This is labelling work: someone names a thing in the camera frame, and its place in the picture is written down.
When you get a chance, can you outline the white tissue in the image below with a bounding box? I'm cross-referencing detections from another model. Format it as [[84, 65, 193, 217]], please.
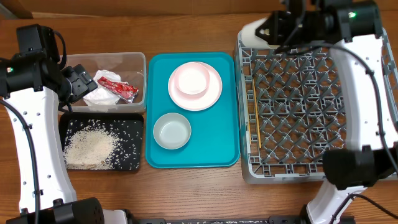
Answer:
[[83, 70, 121, 106]]

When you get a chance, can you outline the red snack wrapper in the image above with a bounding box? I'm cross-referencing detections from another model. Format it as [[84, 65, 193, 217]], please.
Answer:
[[98, 77, 139, 103]]

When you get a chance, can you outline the white rice pile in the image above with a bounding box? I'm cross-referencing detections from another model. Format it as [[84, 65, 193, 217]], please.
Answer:
[[63, 119, 142, 171]]

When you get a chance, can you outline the grey bowl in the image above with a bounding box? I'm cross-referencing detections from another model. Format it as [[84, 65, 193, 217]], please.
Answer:
[[153, 113, 192, 150]]

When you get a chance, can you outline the white cup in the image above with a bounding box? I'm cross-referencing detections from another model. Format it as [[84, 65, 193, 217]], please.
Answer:
[[241, 17, 278, 50]]

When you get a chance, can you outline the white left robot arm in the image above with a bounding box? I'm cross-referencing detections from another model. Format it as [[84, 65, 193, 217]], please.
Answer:
[[1, 52, 135, 223]]

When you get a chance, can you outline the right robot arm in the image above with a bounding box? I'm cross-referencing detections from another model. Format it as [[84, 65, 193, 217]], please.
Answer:
[[242, 1, 397, 223]]

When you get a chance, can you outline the clear plastic waste bin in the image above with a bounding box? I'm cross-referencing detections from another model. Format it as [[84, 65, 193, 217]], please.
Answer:
[[67, 52, 147, 113]]

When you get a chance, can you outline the grey dishwasher rack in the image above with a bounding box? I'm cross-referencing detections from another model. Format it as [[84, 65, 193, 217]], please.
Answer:
[[233, 24, 398, 185]]

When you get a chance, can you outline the black plastic tray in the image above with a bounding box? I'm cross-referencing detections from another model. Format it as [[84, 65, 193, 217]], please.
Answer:
[[58, 111, 145, 172]]

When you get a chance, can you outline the pink plate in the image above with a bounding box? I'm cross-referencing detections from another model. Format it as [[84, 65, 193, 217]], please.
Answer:
[[168, 62, 223, 111]]

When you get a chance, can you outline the teal serving tray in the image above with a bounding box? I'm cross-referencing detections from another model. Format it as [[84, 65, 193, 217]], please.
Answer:
[[146, 52, 240, 169]]

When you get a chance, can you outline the black mounting rail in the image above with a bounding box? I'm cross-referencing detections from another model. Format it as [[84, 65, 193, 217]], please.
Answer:
[[138, 215, 307, 224]]

